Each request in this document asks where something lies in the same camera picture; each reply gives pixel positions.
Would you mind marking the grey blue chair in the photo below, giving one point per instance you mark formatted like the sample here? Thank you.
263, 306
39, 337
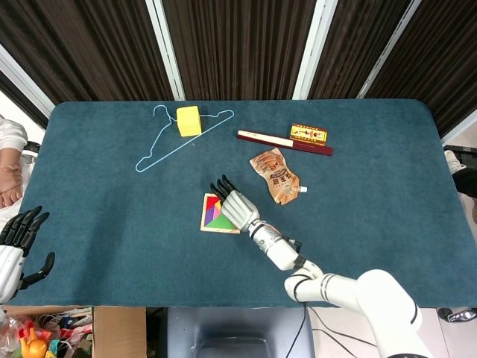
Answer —
238, 332

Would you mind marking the purple tangram piece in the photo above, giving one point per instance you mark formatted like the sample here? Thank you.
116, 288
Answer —
209, 217

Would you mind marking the teal table cloth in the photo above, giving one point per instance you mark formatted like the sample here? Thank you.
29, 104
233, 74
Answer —
130, 242

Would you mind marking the green tangram piece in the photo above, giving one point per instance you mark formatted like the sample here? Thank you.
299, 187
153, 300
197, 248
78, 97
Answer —
221, 223

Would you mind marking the white shoe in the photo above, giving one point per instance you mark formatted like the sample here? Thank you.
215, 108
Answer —
454, 160

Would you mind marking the left black-fingered robot hand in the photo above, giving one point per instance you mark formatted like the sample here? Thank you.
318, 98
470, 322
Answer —
9, 264

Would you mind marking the brown cardboard box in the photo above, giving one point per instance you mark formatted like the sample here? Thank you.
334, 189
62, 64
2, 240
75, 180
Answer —
119, 332

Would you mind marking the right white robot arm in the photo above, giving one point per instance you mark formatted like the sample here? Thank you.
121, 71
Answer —
335, 287

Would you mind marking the shiny chrome chair foot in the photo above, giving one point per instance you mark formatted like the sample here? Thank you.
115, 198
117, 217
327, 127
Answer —
460, 316

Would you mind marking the brown spouted drink pouch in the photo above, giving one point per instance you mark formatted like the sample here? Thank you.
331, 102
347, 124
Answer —
277, 175

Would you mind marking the person in white clothing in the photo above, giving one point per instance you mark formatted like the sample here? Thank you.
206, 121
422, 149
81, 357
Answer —
11, 134

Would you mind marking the dark red long case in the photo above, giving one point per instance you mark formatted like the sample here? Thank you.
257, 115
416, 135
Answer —
316, 149

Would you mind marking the white partition frame post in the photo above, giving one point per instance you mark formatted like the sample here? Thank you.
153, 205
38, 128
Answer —
167, 48
460, 128
387, 48
311, 48
26, 85

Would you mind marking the wooden tangram puzzle tray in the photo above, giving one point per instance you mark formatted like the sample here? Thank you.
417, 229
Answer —
208, 228

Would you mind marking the yellow red toy chicken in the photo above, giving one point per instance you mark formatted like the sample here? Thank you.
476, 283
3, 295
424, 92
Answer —
33, 343

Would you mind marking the box of colourful toys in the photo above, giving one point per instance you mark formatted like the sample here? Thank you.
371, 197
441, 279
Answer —
71, 328

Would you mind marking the yellow tangram piece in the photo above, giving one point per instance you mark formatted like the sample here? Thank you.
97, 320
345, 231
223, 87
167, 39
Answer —
219, 206

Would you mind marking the small yellow red box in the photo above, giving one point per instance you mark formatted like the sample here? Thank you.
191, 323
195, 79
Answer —
309, 134

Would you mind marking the right black-fingered robot hand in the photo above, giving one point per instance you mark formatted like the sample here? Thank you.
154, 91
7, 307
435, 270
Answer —
240, 210

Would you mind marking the red block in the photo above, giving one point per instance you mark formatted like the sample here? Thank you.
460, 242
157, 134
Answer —
211, 202

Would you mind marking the yellow foam cube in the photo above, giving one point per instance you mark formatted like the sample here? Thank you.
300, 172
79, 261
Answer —
189, 121

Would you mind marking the pink tangram piece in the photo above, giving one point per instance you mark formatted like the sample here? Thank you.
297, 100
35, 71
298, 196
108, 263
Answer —
217, 215

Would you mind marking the white stick with print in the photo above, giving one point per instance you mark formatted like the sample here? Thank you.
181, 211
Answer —
264, 137

